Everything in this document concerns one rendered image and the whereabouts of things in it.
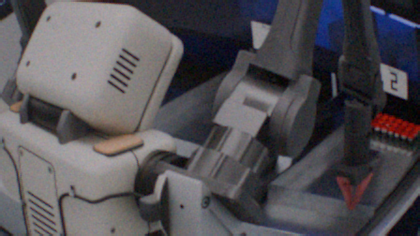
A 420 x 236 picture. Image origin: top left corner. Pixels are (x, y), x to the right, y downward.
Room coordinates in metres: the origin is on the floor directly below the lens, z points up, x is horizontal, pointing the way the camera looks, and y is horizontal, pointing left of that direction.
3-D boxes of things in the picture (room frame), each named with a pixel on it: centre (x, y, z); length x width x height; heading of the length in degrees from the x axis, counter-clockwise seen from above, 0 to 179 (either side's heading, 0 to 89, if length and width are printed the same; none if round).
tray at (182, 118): (1.98, -0.07, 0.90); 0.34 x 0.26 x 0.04; 141
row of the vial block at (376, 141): (1.81, -0.36, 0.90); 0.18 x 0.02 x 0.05; 51
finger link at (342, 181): (1.55, -0.25, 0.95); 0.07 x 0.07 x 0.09; 51
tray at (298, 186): (1.72, -0.29, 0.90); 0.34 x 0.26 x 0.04; 141
